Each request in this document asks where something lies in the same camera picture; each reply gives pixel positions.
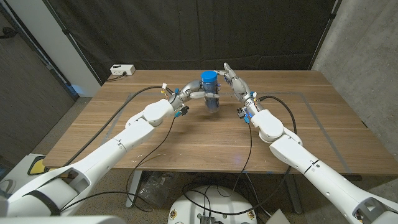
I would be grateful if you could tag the clear bottle with black label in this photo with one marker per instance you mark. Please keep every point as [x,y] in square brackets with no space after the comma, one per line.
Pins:
[212,105]

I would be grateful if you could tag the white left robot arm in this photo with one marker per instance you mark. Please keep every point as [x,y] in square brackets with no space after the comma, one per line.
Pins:
[102,155]

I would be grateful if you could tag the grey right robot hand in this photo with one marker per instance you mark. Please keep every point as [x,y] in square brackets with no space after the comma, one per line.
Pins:
[239,87]

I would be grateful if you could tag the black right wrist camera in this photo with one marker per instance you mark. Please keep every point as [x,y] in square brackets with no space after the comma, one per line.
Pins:
[242,112]

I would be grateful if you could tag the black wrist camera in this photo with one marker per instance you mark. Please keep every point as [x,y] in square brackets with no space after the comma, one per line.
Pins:
[242,112]
[183,110]

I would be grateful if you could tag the clear plastic bag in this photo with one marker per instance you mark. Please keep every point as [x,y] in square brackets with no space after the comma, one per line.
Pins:
[158,186]

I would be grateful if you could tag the white mat with yellow print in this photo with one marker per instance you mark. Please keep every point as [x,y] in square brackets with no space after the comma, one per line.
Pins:
[18,171]

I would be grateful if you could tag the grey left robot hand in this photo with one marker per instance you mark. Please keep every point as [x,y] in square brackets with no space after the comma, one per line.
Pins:
[189,88]

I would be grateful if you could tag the white flat panel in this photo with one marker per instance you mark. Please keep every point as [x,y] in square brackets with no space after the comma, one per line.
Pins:
[278,218]

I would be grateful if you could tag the grey tape outline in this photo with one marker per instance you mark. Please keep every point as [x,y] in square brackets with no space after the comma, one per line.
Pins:
[338,155]

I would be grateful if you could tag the white power strip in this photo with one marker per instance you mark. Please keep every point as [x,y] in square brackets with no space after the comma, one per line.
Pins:
[122,69]

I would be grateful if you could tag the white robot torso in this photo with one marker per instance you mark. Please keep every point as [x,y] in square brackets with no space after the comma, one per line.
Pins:
[62,220]

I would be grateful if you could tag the black backdrop stand pole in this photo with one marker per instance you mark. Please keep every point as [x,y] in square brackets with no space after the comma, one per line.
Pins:
[65,31]
[332,15]

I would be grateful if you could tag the blue bottle cap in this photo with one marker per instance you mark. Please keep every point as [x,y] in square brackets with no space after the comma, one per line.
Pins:
[209,76]

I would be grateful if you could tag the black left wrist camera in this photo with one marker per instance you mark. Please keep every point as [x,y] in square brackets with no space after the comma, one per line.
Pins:
[183,110]

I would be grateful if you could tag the grey table leg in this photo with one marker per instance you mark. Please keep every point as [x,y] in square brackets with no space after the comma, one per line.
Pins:
[295,199]
[134,189]

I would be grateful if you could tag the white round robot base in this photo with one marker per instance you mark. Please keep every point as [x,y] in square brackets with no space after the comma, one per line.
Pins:
[189,214]

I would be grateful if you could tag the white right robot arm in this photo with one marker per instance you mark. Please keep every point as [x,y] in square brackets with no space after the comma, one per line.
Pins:
[295,155]

